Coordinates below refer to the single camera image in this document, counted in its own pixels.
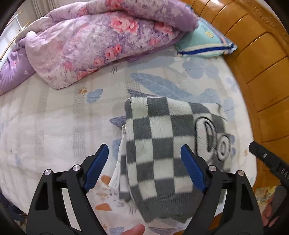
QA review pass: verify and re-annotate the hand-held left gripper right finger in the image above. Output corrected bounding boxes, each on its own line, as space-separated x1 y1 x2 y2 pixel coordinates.
181 145 264 235

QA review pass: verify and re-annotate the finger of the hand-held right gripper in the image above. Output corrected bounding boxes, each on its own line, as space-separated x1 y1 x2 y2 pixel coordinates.
248 141 282 172

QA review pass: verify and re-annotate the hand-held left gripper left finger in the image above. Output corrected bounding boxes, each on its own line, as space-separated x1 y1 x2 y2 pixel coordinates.
25 144 109 235

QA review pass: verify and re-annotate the grey white checkered cardigan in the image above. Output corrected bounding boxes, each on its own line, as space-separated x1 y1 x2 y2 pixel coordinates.
117 96 235 224

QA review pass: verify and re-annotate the wooden clothes rack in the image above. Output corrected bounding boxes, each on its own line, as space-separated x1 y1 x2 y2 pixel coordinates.
0 10 31 61

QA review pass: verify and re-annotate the person's right hand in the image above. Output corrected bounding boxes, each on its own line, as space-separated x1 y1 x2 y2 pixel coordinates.
261 196 278 227

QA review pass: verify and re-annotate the person's left hand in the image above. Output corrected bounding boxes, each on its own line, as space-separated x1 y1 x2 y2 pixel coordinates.
117 223 145 235

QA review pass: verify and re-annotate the yellow packet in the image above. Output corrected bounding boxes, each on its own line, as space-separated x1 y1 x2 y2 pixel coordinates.
253 185 277 205

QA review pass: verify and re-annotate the leaf printed bed sheet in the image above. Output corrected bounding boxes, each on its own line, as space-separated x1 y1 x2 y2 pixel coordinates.
0 48 258 235

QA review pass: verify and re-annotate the wooden bed headboard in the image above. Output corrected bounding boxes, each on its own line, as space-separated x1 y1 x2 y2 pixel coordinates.
181 0 289 204

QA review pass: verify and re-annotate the purple floral quilt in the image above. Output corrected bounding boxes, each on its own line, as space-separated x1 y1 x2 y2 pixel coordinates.
0 0 199 95

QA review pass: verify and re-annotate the teal striped pillow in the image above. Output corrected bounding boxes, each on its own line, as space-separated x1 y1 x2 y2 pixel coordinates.
175 18 238 59

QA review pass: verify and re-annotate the striped beige curtain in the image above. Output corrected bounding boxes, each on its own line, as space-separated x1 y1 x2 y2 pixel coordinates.
32 0 59 17

